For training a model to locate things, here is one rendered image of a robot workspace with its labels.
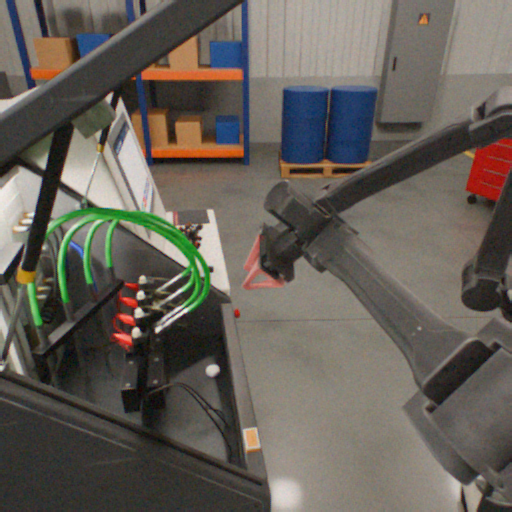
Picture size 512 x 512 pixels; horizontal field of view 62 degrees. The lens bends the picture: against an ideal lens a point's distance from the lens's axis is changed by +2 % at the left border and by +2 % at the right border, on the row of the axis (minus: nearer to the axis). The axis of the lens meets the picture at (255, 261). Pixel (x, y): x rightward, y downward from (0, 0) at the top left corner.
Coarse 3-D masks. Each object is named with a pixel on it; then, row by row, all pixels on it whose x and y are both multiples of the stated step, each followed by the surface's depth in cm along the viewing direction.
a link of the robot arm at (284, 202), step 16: (272, 192) 70; (288, 192) 66; (272, 208) 67; (288, 208) 65; (304, 208) 66; (288, 224) 69; (304, 224) 67; (320, 224) 68; (304, 240) 68; (304, 256) 68; (320, 272) 66
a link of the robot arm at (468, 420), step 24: (504, 360) 30; (480, 384) 31; (504, 384) 29; (456, 408) 31; (480, 408) 30; (504, 408) 29; (456, 432) 30; (480, 432) 29; (504, 432) 29; (480, 456) 29; (504, 456) 29; (504, 480) 29
